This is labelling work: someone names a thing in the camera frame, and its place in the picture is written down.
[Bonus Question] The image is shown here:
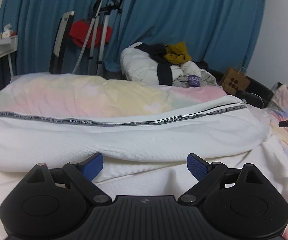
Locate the brown paper bag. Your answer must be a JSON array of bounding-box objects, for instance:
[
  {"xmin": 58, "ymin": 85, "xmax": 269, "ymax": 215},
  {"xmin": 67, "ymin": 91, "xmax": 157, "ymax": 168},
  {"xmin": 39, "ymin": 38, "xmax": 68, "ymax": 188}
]
[{"xmin": 220, "ymin": 64, "xmax": 251, "ymax": 96}]

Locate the white padded jacket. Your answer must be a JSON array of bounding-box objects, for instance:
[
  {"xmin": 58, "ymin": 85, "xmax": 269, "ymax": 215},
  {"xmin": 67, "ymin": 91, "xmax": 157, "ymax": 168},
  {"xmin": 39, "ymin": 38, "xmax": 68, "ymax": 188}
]
[{"xmin": 120, "ymin": 41, "xmax": 160, "ymax": 83}]

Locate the red cloth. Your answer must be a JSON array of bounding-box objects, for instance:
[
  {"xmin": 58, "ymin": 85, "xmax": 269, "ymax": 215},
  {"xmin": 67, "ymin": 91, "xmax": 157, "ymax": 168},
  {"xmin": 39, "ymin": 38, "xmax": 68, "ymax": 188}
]
[{"xmin": 68, "ymin": 19, "xmax": 112, "ymax": 48}]

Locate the mustard yellow cloth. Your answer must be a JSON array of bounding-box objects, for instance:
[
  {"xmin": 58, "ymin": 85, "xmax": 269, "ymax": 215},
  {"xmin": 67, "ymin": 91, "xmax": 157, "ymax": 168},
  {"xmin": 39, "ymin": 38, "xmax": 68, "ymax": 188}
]
[{"xmin": 164, "ymin": 42, "xmax": 192, "ymax": 65}]

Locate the pastel pillow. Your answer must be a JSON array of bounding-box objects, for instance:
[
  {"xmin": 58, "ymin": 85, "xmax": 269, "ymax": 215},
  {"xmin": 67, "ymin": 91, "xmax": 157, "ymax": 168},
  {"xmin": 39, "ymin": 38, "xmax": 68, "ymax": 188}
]
[{"xmin": 267, "ymin": 84, "xmax": 288, "ymax": 140}]

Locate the black bed frame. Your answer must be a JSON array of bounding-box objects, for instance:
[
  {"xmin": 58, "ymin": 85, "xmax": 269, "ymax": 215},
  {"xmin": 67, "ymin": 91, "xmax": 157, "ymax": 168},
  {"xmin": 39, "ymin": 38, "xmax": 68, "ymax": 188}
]
[{"xmin": 200, "ymin": 60, "xmax": 275, "ymax": 109}]

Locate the black and white chair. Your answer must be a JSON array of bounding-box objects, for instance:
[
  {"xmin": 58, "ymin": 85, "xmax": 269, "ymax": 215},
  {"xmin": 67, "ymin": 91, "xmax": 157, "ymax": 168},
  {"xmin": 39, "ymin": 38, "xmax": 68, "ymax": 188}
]
[{"xmin": 10, "ymin": 10, "xmax": 75, "ymax": 83}]

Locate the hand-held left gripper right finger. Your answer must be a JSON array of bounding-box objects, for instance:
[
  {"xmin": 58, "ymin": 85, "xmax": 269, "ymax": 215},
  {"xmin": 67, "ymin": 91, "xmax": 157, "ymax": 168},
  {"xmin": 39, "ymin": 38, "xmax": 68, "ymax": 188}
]
[{"xmin": 177, "ymin": 153, "xmax": 269, "ymax": 205}]

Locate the blue curtain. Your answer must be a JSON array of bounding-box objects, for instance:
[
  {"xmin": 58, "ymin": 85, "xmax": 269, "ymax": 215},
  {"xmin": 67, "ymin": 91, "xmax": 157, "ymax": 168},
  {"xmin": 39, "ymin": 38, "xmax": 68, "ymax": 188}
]
[
  {"xmin": 0, "ymin": 0, "xmax": 131, "ymax": 75},
  {"xmin": 103, "ymin": 0, "xmax": 267, "ymax": 73}
]

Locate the black cloth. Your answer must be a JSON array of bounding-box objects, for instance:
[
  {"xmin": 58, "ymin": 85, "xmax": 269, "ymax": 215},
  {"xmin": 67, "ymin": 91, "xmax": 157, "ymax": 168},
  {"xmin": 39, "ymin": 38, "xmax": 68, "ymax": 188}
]
[{"xmin": 135, "ymin": 43, "xmax": 172, "ymax": 86}]

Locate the white tissue box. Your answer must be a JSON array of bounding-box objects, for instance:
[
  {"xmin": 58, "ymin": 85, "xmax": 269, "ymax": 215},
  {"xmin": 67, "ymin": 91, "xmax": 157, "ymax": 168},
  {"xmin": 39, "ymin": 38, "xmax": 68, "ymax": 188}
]
[{"xmin": 1, "ymin": 23, "xmax": 12, "ymax": 39}]

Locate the white cable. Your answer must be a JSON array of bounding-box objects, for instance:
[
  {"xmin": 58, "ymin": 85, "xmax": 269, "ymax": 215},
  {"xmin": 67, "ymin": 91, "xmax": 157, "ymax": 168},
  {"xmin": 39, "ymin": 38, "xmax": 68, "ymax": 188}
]
[{"xmin": 260, "ymin": 82, "xmax": 284, "ymax": 105}]

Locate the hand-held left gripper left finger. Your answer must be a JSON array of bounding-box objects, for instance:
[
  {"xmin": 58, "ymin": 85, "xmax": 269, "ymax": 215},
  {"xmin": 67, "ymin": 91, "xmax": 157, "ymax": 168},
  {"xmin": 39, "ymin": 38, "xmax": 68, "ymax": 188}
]
[{"xmin": 21, "ymin": 152, "xmax": 112, "ymax": 205}]

